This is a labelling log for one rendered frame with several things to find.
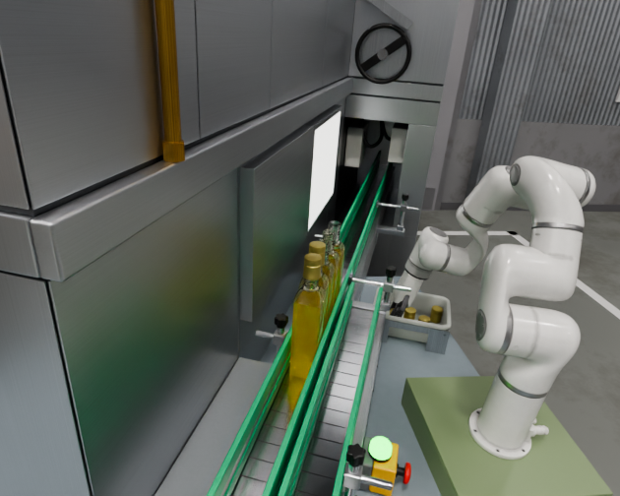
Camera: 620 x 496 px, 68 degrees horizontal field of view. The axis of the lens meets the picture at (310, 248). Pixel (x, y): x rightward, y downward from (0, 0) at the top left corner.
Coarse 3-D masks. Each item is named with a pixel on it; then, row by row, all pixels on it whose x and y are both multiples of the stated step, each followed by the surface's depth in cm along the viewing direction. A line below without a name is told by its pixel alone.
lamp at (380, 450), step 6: (378, 438) 88; (384, 438) 89; (372, 444) 87; (378, 444) 87; (384, 444) 87; (390, 444) 88; (372, 450) 87; (378, 450) 86; (384, 450) 86; (390, 450) 87; (372, 456) 87; (378, 456) 86; (384, 456) 86; (390, 456) 87; (378, 462) 87; (384, 462) 87
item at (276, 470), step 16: (384, 176) 212; (368, 224) 161; (352, 272) 135; (336, 304) 110; (336, 320) 113; (320, 352) 93; (320, 368) 97; (304, 384) 85; (304, 400) 82; (288, 432) 74; (288, 448) 74; (272, 480) 66
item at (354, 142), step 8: (352, 128) 202; (360, 128) 202; (392, 128) 197; (400, 128) 196; (352, 136) 204; (360, 136) 203; (392, 136) 198; (400, 136) 197; (352, 144) 205; (360, 144) 204; (392, 144) 199; (400, 144) 198; (352, 152) 207; (360, 152) 206; (392, 152) 200; (400, 152) 200; (344, 160) 209; (352, 160) 208; (360, 160) 211; (392, 160) 202; (400, 160) 201
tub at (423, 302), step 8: (376, 296) 138; (392, 296) 144; (416, 296) 142; (424, 296) 142; (432, 296) 141; (440, 296) 141; (416, 304) 143; (424, 304) 142; (432, 304) 142; (440, 304) 141; (448, 304) 137; (416, 312) 144; (424, 312) 143; (448, 312) 133; (400, 320) 129; (408, 320) 128; (416, 320) 141; (448, 320) 130; (440, 328) 126; (448, 328) 127
